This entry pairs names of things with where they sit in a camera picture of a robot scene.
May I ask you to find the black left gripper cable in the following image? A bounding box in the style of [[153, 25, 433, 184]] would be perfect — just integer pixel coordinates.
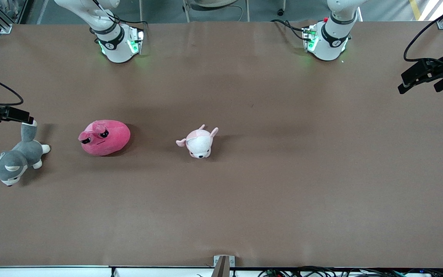
[[403, 0, 443, 63]]

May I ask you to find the grey white plush husky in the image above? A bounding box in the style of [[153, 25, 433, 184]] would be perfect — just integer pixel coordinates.
[[0, 120, 51, 187]]

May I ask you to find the pale pink white plush dog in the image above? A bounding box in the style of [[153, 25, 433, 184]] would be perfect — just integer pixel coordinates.
[[176, 124, 219, 159]]

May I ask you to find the metal table edge bracket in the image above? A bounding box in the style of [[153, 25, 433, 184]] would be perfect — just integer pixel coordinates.
[[213, 255, 235, 277]]

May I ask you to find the black arm base cable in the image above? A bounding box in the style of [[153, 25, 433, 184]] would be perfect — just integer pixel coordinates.
[[95, 0, 147, 29], [270, 19, 307, 41]]

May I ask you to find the black left arm base cable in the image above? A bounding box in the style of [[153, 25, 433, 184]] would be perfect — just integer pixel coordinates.
[[270, 19, 307, 41]]

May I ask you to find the metal chair leg frame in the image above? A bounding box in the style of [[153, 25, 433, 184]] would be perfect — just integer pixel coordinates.
[[182, 0, 251, 22]]

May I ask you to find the black right arm base cable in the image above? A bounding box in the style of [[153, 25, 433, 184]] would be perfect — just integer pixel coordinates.
[[95, 0, 147, 29]]

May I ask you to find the round pink plush toy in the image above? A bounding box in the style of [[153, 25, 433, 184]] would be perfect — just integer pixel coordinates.
[[78, 120, 131, 157]]

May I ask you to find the tangled black cable bundle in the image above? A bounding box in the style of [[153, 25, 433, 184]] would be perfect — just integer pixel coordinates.
[[257, 266, 443, 277]]

